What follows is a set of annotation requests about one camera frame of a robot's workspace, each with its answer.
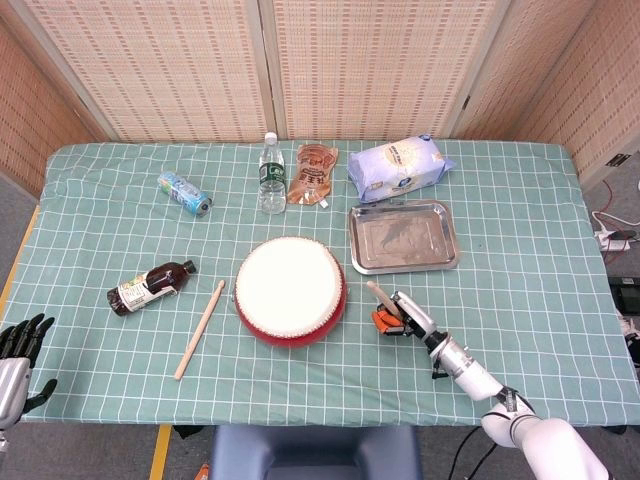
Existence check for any clear water bottle green label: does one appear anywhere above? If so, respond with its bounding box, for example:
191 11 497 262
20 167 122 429
257 131 287 216

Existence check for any red drum with white head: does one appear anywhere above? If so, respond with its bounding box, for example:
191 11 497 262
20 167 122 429
233 236 348 349

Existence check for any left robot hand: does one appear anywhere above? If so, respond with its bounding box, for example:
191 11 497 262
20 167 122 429
0 313 59 430

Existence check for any white power strip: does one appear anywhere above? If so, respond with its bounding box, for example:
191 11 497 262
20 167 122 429
595 232 632 252

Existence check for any blue white snack bag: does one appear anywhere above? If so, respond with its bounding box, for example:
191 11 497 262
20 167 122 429
347 133 457 205

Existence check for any wooden drumstick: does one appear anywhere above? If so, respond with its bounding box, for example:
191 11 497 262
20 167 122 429
173 279 227 381
366 280 403 321

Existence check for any black box device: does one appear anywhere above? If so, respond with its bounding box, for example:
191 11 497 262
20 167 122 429
608 276 640 317

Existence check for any brown snack pouch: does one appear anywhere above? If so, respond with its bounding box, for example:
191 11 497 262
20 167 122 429
286 143 340 208

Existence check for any black cable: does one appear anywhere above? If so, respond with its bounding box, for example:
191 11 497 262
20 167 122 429
449 432 494 480

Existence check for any bamboo folding screen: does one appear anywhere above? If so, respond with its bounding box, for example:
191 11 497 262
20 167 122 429
0 0 640 194

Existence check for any dark blue chair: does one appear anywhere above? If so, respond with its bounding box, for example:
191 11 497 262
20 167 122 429
208 424 422 480

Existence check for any stainless steel tray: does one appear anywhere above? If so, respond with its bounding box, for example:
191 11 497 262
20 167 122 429
348 200 460 277

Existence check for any blue drink can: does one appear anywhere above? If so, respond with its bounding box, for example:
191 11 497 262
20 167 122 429
157 171 214 218

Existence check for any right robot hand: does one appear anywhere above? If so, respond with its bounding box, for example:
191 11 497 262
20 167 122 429
370 291 449 347

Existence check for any green checked tablecloth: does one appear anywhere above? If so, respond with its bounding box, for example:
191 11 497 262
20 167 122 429
0 139 640 429

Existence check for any dark tea bottle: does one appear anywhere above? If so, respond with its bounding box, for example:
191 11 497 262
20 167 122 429
106 259 199 318

